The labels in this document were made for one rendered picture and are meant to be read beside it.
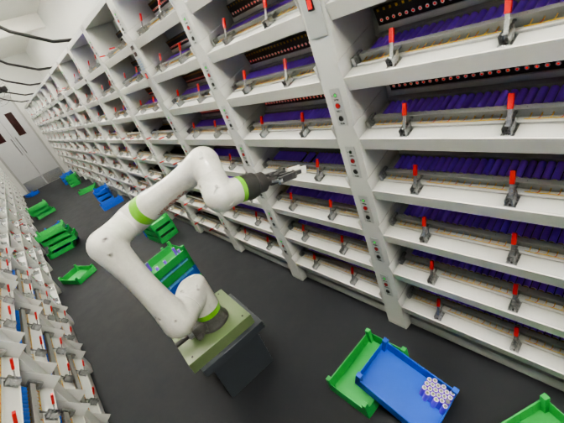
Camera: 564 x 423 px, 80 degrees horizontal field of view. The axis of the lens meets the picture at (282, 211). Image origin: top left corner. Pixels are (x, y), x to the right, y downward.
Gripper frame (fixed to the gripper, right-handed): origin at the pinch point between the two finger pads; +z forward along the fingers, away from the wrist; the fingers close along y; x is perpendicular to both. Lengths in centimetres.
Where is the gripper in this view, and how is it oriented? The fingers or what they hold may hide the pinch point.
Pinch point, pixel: (296, 170)
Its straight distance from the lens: 132.4
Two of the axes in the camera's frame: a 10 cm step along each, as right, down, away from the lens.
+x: -1.5, -9.4, -3.2
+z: 7.6, -3.1, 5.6
